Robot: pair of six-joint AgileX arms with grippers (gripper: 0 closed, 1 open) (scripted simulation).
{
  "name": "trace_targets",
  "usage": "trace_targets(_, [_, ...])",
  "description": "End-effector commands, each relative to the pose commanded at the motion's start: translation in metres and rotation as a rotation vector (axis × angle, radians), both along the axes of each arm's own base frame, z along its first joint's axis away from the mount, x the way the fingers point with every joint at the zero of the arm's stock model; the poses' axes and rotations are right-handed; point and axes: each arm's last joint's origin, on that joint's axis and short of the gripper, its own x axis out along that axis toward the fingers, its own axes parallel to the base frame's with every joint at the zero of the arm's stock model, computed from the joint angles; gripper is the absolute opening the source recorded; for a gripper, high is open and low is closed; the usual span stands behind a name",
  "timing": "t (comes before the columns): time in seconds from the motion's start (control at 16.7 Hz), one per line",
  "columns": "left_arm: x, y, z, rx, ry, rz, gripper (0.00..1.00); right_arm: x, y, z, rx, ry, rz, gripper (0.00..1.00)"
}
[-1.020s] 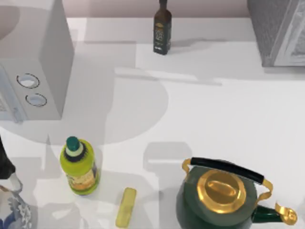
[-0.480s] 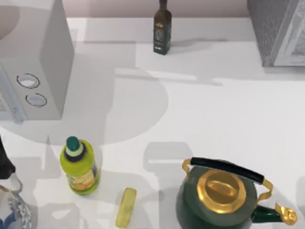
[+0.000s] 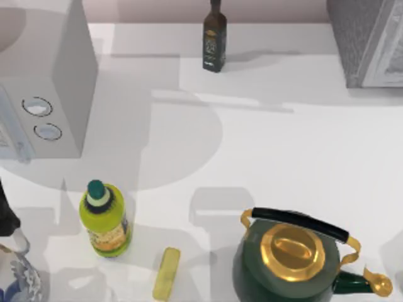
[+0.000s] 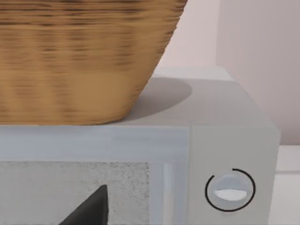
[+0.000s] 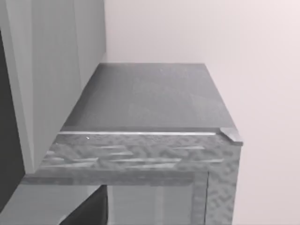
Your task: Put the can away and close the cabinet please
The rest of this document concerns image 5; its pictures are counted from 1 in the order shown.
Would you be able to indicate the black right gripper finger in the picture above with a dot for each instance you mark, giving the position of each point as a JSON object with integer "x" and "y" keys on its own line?
{"x": 93, "y": 211}

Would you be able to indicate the grey cabinet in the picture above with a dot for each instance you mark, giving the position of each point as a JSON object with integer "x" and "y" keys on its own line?
{"x": 150, "y": 100}

